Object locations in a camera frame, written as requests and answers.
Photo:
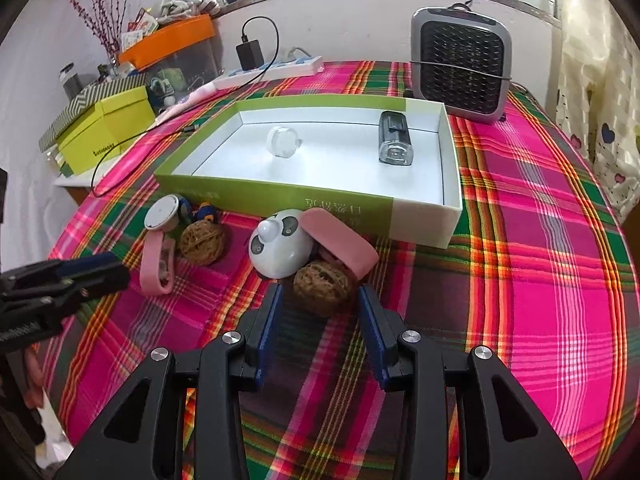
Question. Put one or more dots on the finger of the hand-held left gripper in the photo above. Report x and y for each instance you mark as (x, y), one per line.
(45, 302)
(85, 266)

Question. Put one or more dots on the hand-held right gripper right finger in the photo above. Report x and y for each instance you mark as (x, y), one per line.
(372, 325)

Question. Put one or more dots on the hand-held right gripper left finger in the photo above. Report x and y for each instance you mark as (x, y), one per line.
(267, 320)

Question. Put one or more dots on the brown walnut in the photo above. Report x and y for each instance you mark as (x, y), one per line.
(201, 244)
(325, 287)

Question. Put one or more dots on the white panda toy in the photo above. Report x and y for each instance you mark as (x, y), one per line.
(277, 255)

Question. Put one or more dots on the pink hair clip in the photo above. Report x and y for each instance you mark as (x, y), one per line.
(340, 242)

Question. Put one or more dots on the green white cardboard box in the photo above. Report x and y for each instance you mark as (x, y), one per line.
(320, 160)

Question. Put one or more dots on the person's left hand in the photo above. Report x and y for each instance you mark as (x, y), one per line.
(35, 375)

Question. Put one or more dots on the pink plaid cloth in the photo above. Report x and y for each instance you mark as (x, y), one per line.
(500, 285)

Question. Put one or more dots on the yellow-green cardboard box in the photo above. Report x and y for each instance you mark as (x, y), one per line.
(100, 130)

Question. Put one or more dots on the grey chevron pattern box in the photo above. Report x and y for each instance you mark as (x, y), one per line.
(75, 107)

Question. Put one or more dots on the white round plastic case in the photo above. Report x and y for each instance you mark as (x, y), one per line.
(282, 142)

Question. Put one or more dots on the dark glass jar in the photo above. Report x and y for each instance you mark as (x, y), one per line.
(71, 82)

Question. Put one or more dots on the small white figurine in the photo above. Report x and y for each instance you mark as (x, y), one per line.
(167, 100)

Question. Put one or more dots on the black bike light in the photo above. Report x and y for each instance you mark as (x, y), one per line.
(395, 137)

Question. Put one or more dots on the pink white tube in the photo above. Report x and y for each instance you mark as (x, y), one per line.
(195, 96)

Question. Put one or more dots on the clear bin with orange lid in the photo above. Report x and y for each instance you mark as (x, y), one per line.
(170, 42)

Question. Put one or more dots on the colourful paper cards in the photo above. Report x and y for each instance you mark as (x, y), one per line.
(140, 30)

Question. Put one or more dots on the white power strip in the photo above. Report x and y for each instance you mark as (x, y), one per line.
(280, 67)

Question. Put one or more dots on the purple flower branches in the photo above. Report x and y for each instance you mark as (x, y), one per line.
(100, 10)

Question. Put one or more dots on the black charger adapter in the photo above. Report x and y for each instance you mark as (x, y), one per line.
(249, 54)

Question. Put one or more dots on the grey fan heater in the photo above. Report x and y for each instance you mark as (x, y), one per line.
(460, 60)

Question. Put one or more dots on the heart print curtain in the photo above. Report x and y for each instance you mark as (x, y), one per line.
(595, 85)

